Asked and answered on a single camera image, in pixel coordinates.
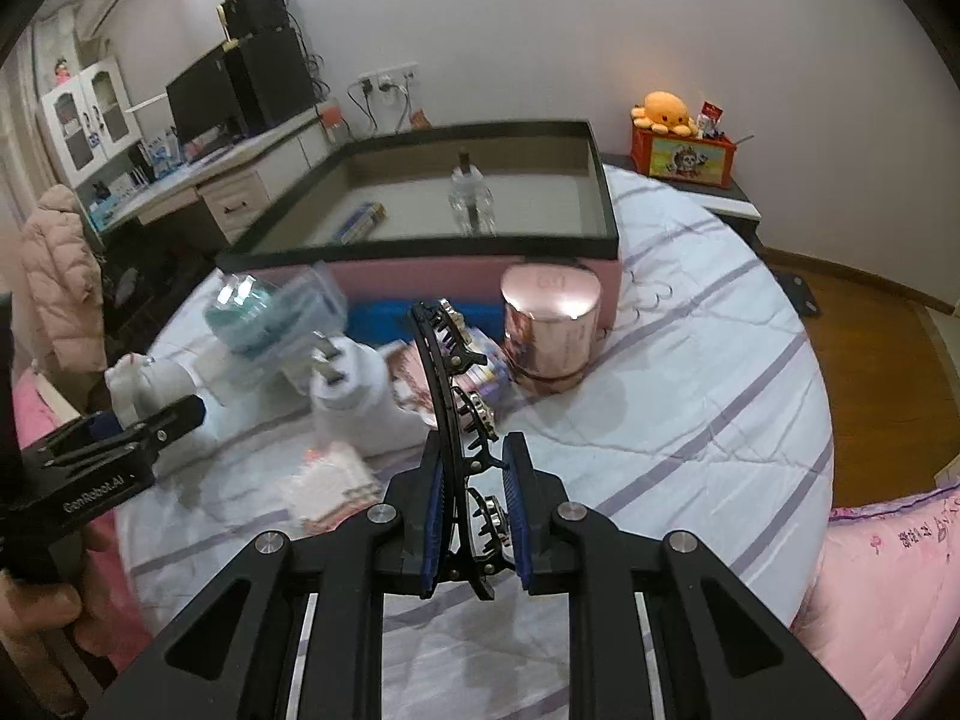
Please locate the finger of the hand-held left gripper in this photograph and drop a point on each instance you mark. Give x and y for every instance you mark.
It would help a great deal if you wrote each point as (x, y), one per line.
(94, 429)
(176, 418)

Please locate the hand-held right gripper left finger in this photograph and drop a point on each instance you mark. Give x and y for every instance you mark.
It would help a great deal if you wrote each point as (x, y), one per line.
(433, 517)

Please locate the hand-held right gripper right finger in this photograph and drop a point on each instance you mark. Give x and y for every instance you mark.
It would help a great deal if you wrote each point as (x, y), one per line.
(525, 510)

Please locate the white cloth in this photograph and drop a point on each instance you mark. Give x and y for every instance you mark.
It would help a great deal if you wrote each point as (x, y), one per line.
(154, 382)

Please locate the pink and white packet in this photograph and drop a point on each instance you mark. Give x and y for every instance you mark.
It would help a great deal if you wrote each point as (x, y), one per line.
(330, 487)

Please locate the black rhinestone hair clip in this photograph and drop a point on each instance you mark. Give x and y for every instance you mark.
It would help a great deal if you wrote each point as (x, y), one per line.
(457, 405)

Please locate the white plastic jar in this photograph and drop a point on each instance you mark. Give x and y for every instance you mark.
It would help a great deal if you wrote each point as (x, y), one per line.
(360, 405)

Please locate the clear bag of teal masks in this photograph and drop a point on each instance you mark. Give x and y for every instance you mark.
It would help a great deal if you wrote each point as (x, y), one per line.
(274, 322)

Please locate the pink building block toy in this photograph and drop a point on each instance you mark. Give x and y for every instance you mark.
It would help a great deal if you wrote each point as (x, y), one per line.
(487, 371)

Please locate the rose gold metal tin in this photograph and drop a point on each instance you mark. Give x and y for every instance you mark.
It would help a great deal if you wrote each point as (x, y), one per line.
(551, 330)

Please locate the pink storage box black rim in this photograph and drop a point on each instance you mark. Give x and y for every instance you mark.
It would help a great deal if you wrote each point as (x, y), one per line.
(480, 277)

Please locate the clear glass bottle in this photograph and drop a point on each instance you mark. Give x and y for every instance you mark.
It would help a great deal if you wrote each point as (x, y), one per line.
(471, 199)

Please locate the person's left hand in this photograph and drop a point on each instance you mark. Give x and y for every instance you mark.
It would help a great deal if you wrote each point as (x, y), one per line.
(37, 619)

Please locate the pink padded jacket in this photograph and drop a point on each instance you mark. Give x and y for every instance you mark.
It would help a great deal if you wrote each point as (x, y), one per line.
(60, 277)

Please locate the blue glasses case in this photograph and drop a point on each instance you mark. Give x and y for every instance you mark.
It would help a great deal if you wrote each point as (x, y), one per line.
(382, 322)

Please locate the white desk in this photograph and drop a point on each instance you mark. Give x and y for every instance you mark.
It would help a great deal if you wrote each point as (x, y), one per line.
(240, 191)

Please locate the white glass door cabinet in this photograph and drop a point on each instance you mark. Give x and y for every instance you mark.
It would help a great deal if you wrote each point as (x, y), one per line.
(86, 124)

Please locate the black computer monitor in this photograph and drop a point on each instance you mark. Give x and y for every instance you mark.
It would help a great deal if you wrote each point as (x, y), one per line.
(199, 101)

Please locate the orange capped jar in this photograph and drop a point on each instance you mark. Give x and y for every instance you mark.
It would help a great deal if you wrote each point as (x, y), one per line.
(334, 122)

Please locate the black metal plate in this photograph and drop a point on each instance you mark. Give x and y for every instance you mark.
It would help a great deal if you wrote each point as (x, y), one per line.
(797, 291)

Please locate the black computer tower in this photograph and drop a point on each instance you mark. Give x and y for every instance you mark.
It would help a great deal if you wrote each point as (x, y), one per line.
(270, 79)

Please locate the small doll figure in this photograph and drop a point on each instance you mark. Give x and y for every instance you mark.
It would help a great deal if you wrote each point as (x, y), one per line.
(61, 71)

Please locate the dark nightstand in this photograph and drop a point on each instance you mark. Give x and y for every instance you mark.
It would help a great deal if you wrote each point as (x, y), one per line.
(739, 206)

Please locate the pink quilt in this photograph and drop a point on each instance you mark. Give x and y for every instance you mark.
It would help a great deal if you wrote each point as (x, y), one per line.
(892, 600)

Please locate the orange snack packet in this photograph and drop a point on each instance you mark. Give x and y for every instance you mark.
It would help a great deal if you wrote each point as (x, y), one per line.
(418, 119)

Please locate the red printed box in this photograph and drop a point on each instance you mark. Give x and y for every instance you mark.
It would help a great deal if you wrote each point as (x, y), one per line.
(682, 159)

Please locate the black box on tower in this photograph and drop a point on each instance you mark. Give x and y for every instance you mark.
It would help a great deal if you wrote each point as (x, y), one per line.
(255, 13)

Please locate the orange octopus plush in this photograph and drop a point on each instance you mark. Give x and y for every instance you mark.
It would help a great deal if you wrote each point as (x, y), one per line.
(661, 111)

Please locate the white wall outlet strip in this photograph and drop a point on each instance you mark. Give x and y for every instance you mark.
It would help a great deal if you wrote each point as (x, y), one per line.
(386, 77)

